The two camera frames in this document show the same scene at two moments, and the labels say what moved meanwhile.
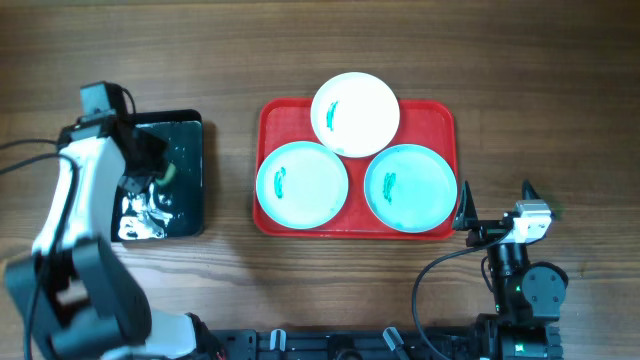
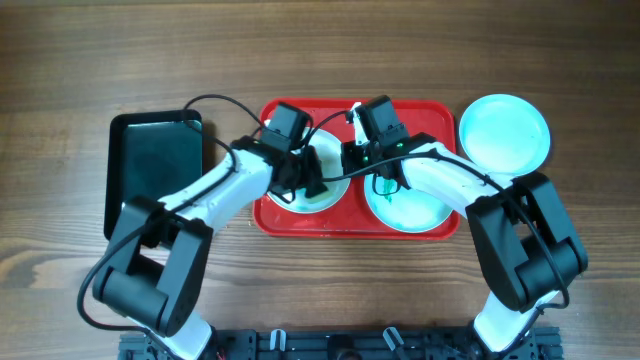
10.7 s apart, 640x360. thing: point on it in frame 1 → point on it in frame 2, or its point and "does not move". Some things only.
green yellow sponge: [169, 175] → [321, 197]
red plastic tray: [427, 123] does not move
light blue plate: [410, 188] does not move
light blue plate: [302, 185] → [504, 134]
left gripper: [159, 153] → [310, 169]
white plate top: [355, 114] → [329, 150]
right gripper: [485, 230] → [348, 150]
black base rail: [345, 344] does not move
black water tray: [175, 209] does not move
